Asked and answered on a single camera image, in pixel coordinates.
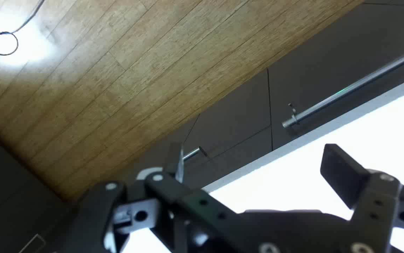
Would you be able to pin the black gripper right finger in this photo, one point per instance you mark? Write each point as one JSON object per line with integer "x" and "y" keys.
{"x": 374, "y": 205}

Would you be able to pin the dark sink cabinet door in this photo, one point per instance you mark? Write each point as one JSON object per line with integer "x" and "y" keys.
{"x": 237, "y": 117}

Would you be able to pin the dark drawer cabinet front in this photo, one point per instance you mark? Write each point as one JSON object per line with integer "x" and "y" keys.
{"x": 332, "y": 51}

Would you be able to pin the light grey kitchen countertop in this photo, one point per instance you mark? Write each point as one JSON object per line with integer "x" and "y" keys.
{"x": 313, "y": 187}

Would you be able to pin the dark sink front panel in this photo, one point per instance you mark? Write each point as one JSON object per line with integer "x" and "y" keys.
{"x": 243, "y": 156}

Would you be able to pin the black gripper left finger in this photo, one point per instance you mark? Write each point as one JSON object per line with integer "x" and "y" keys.
{"x": 181, "y": 219}

